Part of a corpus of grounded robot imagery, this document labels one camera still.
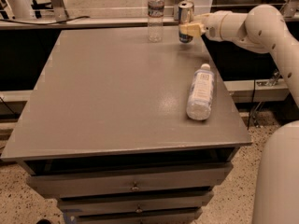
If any upright clear water bottle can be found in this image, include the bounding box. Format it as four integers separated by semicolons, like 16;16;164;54
148;0;164;42

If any bottom grey drawer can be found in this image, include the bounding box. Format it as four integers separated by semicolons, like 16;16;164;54
76;208;202;224

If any grey metal railing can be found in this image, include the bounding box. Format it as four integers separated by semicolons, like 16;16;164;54
0;11;299;31

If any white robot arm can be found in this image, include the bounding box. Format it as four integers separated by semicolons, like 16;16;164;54
179;5;299;224

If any lying clear plastic bottle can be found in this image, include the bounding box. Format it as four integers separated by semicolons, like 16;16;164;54
186;63;214;120

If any grey drawer cabinet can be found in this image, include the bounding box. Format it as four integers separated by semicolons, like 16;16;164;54
0;25;253;224

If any black hanging cable right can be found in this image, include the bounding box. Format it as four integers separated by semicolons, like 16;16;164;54
247;79;258;131

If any grey drawer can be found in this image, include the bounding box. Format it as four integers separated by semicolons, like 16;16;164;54
27;162;233;198
58;189;213;216
76;208;202;224

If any middle grey drawer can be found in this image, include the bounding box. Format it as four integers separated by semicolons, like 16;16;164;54
58;189;213;216

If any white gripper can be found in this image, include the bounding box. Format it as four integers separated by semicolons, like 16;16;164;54
179;11;232;42

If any top grey drawer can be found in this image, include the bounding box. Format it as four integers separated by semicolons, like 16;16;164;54
27;162;233;198

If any black cable on rail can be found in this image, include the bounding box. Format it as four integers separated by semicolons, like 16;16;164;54
0;15;92;26

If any Red Bull can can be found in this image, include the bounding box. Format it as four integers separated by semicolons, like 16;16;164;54
178;1;194;43

